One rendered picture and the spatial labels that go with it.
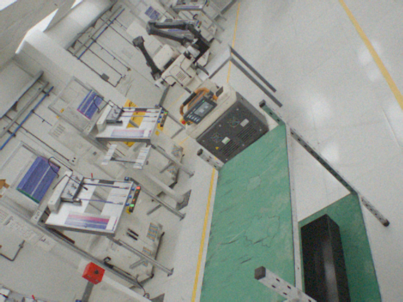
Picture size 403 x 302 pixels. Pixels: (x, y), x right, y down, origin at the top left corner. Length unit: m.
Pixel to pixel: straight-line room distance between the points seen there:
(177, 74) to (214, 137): 0.66
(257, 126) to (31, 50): 4.69
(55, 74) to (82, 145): 2.28
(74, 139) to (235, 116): 2.43
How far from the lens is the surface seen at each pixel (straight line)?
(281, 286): 1.09
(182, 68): 3.39
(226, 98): 3.12
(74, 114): 4.83
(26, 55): 7.04
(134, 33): 7.90
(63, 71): 6.83
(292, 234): 1.27
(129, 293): 3.62
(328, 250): 1.98
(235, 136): 3.28
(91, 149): 4.94
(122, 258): 3.91
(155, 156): 4.93
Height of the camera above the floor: 1.75
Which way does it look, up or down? 20 degrees down
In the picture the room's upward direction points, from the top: 52 degrees counter-clockwise
